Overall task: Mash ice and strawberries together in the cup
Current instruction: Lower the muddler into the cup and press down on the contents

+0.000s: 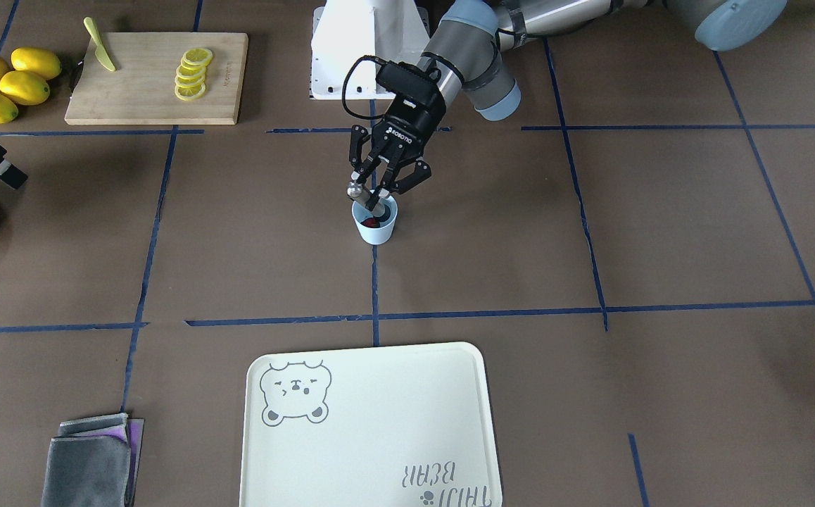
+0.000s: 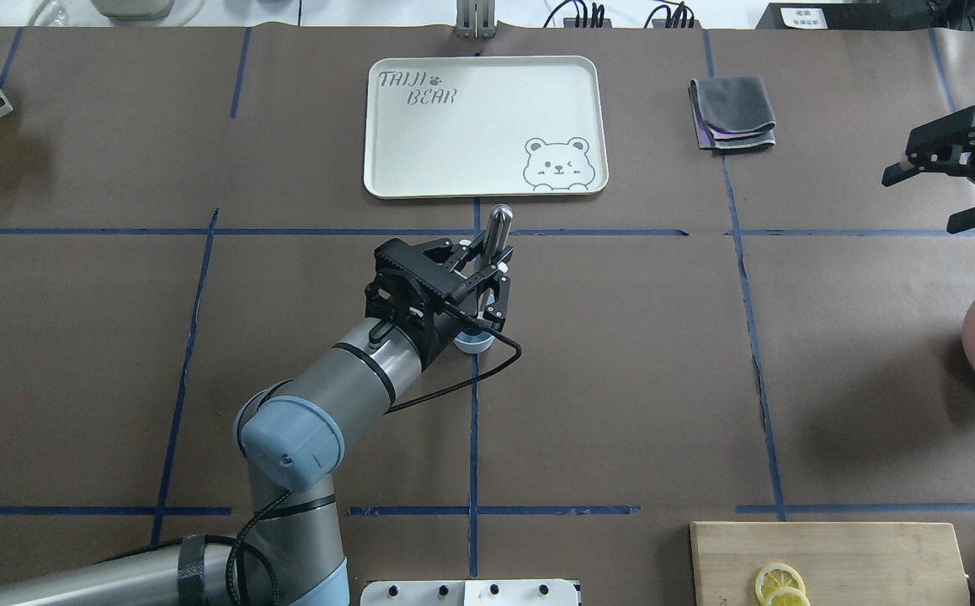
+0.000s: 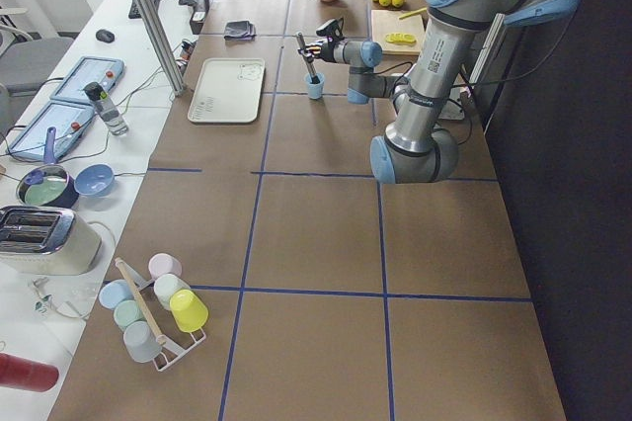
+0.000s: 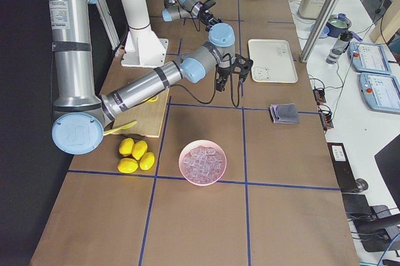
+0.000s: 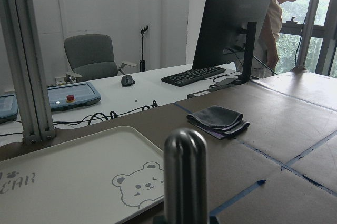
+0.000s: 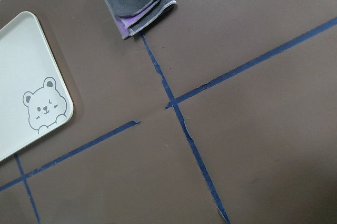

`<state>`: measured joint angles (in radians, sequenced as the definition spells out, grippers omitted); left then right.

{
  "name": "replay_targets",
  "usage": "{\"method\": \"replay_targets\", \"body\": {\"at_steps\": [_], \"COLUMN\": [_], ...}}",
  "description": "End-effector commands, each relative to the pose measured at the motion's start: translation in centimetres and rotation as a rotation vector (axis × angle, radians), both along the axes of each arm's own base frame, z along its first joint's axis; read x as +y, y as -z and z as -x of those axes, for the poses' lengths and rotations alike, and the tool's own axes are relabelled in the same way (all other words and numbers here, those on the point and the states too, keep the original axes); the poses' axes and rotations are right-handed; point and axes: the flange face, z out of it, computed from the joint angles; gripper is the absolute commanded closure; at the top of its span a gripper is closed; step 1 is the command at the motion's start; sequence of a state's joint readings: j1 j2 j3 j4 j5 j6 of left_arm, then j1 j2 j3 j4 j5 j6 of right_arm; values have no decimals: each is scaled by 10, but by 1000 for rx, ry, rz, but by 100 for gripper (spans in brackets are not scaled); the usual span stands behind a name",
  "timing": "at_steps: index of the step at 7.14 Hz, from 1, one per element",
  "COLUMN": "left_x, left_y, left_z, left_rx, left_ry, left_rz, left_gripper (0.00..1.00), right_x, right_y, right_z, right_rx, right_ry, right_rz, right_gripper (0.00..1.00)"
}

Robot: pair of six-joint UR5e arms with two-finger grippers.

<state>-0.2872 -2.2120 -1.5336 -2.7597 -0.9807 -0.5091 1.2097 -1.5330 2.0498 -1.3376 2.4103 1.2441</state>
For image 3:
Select blue cup on rack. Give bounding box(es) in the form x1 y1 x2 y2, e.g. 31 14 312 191
98 279 133 310

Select teach pendant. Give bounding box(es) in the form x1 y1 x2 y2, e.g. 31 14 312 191
50 56 125 104
4 100 97 163

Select clear water bottle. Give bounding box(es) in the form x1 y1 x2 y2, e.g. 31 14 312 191
83 82 128 135

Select blue bowl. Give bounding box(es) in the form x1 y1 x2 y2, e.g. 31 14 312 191
74 164 115 198

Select wooden cutting board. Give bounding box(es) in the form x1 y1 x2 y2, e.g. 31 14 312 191
371 10 426 55

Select cream toaster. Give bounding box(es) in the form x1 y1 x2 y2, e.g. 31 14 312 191
1 206 101 276

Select aluminium frame post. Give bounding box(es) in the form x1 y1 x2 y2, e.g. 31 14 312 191
134 0 186 97

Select green cup on rack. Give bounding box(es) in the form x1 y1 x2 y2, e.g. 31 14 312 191
114 299 145 331

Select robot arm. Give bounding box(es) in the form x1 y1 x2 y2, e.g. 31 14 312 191
298 0 580 184

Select light blue cup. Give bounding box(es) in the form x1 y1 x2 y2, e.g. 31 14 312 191
304 72 325 100

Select grey cup on rack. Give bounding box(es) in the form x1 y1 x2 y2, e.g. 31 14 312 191
123 320 162 363

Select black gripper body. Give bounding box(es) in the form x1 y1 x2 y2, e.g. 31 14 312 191
316 41 337 62

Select grey purple folded cloth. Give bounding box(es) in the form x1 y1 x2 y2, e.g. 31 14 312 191
223 20 257 41

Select far teach pendant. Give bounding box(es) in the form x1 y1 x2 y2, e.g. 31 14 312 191
50 56 125 104

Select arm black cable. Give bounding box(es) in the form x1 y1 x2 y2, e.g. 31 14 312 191
374 5 579 91

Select yellow lemon slices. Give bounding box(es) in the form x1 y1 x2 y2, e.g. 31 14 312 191
384 33 417 44

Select cream bear tray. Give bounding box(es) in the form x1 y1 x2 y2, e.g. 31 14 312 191
188 58 266 125

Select red bottle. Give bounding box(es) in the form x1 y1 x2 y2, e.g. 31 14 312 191
1 353 59 392

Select black computer mouse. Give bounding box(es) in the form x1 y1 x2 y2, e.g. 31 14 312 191
95 29 116 43

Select dark blue saucepan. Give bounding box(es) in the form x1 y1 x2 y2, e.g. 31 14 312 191
16 126 79 209

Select white cup on rack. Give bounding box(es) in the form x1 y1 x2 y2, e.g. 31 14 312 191
153 273 191 311

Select yellow cup on rack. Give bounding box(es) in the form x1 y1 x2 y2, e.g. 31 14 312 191
169 289 209 333

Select near teach pendant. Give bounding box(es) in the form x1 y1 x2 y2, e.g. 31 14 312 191
4 100 97 163

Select white cup rack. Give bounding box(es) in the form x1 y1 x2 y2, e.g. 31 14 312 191
114 258 206 372

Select yellow plastic knife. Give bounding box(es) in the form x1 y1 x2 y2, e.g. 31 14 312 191
398 7 428 21

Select pink cup on rack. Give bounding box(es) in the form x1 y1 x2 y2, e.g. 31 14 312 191
148 253 183 280

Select steel muddler black tip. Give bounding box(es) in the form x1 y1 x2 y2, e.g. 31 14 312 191
295 32 320 84

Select white pedestal column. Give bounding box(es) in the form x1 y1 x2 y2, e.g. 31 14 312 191
391 72 466 121

